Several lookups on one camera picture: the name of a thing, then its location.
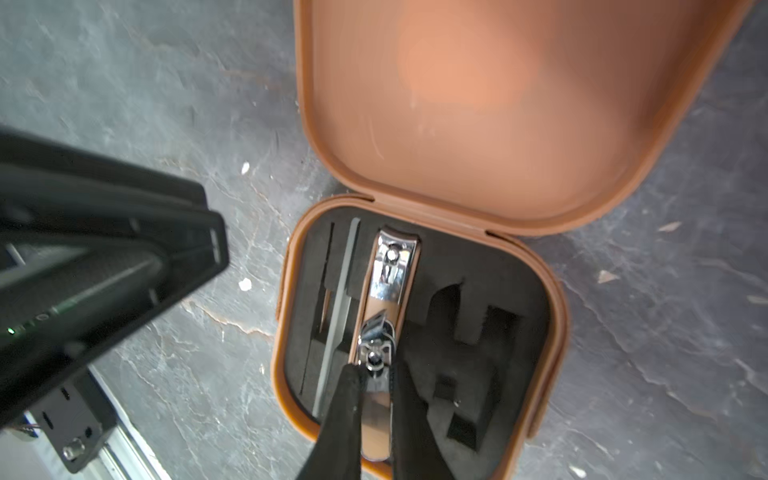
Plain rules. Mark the brown case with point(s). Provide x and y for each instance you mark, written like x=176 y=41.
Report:
x=474 y=124

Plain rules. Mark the front aluminium rail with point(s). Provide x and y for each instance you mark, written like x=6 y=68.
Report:
x=78 y=430

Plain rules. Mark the nail file in case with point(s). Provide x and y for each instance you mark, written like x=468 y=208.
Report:
x=338 y=318

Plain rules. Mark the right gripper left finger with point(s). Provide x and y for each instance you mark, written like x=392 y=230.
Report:
x=337 y=451

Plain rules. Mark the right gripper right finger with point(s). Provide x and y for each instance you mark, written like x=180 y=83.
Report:
x=415 y=452

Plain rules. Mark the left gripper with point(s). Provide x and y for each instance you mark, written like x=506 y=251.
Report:
x=92 y=249

